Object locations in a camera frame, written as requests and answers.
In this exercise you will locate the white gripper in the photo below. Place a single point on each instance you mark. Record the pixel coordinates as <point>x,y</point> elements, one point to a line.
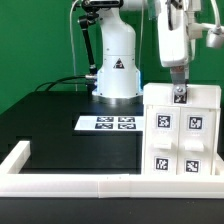
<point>174,45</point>

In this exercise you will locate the white cabinet door panel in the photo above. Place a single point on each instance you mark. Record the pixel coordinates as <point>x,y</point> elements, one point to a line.
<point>195,152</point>

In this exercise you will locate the white cabinet body box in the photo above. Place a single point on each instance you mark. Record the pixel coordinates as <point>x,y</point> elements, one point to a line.
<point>215,138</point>

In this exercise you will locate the white cabinet top block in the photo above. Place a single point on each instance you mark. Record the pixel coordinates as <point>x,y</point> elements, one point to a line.
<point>196,96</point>

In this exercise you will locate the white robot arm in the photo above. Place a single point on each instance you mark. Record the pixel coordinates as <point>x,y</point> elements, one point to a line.
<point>118,78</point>

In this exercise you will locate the base marker tag sheet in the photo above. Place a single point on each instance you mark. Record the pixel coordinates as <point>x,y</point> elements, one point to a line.
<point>109,123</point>

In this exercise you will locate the white U-shaped frame fence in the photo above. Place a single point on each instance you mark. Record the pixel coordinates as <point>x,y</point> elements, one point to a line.
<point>15,184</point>

